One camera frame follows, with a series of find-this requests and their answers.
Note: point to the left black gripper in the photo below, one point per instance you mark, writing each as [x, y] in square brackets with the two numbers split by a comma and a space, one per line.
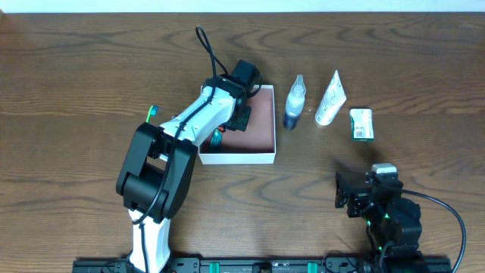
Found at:
[238, 121]

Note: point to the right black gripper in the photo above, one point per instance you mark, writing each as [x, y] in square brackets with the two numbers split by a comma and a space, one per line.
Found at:
[342, 189]

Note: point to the red green toothpaste tube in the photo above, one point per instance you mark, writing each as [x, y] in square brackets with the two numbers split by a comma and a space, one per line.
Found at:
[216, 139]

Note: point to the white box with pink interior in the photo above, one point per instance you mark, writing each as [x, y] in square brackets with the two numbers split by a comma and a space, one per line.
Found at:
[256, 145]

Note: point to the green and white small packet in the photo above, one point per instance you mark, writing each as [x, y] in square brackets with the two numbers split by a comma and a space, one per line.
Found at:
[361, 124]

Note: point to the green toothbrush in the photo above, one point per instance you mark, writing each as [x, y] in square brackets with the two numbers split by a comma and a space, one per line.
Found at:
[153, 110]

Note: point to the white cream tube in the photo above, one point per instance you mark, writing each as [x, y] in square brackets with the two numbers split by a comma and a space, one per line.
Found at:
[332, 101]

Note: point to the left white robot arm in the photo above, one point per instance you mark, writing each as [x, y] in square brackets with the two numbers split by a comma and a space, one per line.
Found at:
[155, 176]

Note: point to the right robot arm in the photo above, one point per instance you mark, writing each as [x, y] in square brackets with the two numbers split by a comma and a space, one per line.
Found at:
[393, 222]

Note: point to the clear spray bottle dark liquid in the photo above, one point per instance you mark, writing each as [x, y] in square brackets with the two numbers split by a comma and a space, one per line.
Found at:
[294, 103]

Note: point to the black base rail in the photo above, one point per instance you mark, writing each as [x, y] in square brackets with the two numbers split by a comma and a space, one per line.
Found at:
[329, 264]

